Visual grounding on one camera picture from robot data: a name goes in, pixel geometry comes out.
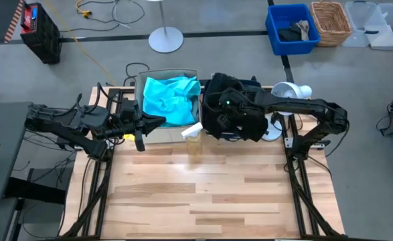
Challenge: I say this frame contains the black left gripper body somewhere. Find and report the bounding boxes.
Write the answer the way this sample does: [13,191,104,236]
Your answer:
[114,98,147,152]

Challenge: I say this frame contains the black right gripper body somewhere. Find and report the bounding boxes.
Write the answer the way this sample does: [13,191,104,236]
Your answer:
[216,87,268,116]

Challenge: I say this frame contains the teal cloth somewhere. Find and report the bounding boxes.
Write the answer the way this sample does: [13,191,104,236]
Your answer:
[142,76,202,128]

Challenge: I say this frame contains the black garment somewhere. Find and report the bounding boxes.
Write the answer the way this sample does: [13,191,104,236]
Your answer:
[201,72,270,142]

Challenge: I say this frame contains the dark clothes pile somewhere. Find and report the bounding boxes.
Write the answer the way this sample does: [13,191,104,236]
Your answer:
[277,21,304,43]

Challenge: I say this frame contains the beige fabric bin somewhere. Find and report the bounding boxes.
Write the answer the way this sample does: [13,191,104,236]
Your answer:
[134,68,204,145]

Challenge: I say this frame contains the navy fabric bin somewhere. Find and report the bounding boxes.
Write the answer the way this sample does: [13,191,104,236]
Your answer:
[199,78,267,140]

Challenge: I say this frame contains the clear spray bottle amber liquid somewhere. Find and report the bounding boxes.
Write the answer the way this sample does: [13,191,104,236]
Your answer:
[181,122,204,157]

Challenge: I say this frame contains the white gooseneck lamp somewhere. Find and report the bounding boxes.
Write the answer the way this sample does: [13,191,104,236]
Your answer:
[261,82,313,141]

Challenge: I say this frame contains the grey round floor stand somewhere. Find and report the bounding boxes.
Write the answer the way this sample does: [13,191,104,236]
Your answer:
[148,0,185,54]

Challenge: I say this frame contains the blue plastic bin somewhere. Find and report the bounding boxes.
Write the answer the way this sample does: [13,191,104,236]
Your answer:
[265,3,321,56]

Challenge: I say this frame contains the beige cloth piece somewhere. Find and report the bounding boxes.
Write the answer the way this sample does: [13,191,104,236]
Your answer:
[295,19,310,42]

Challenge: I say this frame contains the wicker basket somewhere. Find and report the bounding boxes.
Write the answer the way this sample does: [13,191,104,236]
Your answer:
[309,1,353,48]

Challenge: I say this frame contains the black crate red top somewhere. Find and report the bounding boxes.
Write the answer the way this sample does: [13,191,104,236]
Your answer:
[19,2,63,65]

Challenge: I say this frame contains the grey desk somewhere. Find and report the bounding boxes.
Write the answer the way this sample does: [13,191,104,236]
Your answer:
[0,102,29,204]

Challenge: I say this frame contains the clear plastic bin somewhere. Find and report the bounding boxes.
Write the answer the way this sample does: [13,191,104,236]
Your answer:
[342,1,380,48]
[363,3,393,51]

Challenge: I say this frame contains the black cable loop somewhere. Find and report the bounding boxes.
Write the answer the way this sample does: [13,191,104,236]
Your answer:
[124,62,150,86]

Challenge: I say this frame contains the yellow cable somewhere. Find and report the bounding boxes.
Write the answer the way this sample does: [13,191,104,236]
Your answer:
[44,0,116,86]

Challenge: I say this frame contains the black cable bundle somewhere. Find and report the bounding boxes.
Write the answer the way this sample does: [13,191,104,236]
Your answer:
[21,130,80,188]

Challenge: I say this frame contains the black floor cable coil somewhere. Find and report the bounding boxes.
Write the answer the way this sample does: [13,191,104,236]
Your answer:
[77,0,146,33]

